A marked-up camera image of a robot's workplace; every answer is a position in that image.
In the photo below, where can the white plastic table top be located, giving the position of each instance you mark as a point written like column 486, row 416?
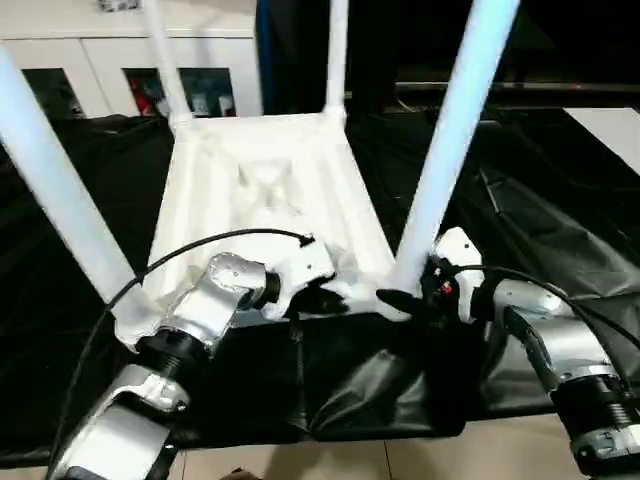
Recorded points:
column 265, row 145

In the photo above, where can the white plastic table leg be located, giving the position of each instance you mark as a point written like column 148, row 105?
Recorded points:
column 50, row 175
column 167, row 60
column 460, row 125
column 337, row 55

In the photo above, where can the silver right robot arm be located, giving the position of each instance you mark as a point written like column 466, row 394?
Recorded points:
column 550, row 330

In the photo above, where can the black mat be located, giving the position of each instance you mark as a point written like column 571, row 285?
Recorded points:
column 525, row 210

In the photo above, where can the silver metal bar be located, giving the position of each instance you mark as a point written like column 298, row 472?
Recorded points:
column 550, row 88

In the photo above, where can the white flat board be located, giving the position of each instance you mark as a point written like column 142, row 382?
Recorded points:
column 610, row 130

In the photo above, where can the black case with yellow label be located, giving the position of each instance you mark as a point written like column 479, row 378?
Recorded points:
column 380, row 50

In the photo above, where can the red fire extinguisher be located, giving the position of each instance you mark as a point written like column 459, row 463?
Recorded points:
column 142, row 97

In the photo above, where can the white cabinet with windows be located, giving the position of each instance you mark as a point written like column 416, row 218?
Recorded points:
column 100, row 50

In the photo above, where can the small silver grey object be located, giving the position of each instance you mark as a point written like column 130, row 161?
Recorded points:
column 117, row 5

